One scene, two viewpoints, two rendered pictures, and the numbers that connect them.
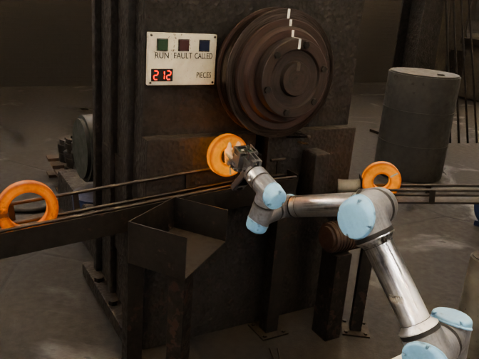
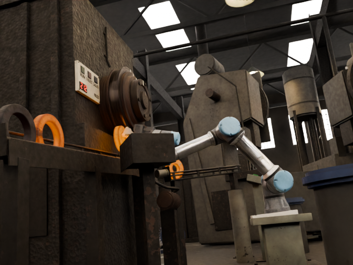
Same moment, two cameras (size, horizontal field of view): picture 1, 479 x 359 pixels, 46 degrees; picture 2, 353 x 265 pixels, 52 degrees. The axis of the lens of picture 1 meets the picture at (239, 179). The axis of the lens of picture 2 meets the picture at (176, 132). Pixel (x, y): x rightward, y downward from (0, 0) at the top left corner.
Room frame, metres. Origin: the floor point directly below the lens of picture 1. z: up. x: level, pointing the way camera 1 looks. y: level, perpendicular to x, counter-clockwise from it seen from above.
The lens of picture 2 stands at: (0.29, 1.31, 0.30)
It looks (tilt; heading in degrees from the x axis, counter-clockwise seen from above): 14 degrees up; 314
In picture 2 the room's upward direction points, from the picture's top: 5 degrees counter-clockwise
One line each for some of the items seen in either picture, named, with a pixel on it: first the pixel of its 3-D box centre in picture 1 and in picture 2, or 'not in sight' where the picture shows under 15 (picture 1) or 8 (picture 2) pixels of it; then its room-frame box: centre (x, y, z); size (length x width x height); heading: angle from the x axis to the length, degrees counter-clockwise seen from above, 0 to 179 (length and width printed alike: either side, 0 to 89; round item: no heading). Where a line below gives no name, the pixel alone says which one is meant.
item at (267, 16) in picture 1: (277, 73); (127, 102); (2.10, -0.11, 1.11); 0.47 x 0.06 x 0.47; 121
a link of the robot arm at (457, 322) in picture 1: (448, 333); (272, 184); (1.44, -0.65, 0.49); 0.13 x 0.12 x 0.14; 141
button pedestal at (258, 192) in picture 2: not in sight; (261, 216); (1.81, -1.07, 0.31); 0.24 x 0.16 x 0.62; 121
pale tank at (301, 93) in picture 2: not in sight; (310, 143); (4.76, -8.77, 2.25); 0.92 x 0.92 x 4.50
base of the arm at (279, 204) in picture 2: not in sight; (276, 203); (1.44, -0.66, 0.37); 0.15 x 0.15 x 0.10
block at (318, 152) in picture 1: (313, 177); not in sight; (2.23, -0.31, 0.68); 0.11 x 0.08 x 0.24; 31
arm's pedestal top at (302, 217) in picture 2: not in sight; (278, 219); (1.44, -0.66, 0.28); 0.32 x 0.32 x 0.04; 37
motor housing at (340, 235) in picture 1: (340, 278); (172, 231); (2.15, -0.46, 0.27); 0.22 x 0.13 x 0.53; 121
